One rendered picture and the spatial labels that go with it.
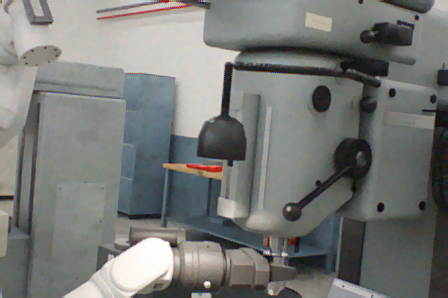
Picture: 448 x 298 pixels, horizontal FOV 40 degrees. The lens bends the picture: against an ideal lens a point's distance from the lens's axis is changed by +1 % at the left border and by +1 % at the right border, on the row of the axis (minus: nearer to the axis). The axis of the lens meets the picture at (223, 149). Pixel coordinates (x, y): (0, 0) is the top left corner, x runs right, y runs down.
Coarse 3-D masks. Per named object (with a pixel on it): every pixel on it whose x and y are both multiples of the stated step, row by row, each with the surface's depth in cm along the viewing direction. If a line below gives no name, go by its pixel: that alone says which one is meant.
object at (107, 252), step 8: (120, 240) 149; (128, 240) 150; (104, 248) 146; (112, 248) 145; (120, 248) 144; (128, 248) 143; (104, 256) 145; (112, 256) 143; (96, 264) 148; (104, 264) 145; (168, 288) 136; (136, 296) 137; (144, 296) 135; (152, 296) 133; (160, 296) 134; (168, 296) 136; (176, 296) 138; (184, 296) 140
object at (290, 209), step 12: (348, 144) 102; (360, 144) 102; (336, 156) 102; (348, 156) 101; (360, 156) 102; (336, 168) 103; (348, 168) 101; (360, 168) 103; (336, 180) 99; (312, 192) 97; (288, 204) 94; (300, 204) 95; (288, 216) 93; (300, 216) 94
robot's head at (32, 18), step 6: (24, 0) 93; (42, 0) 95; (24, 6) 94; (30, 6) 94; (42, 6) 95; (48, 6) 95; (30, 12) 93; (48, 12) 95; (30, 18) 93; (36, 18) 93; (42, 18) 94; (48, 18) 94
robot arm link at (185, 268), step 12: (132, 228) 105; (144, 228) 106; (156, 228) 107; (168, 228) 108; (180, 228) 108; (132, 240) 105; (168, 240) 106; (180, 240) 106; (180, 252) 104; (192, 252) 103; (180, 264) 103; (192, 264) 102; (168, 276) 101; (180, 276) 102; (192, 276) 102; (144, 288) 105; (156, 288) 105; (180, 288) 103; (192, 288) 103
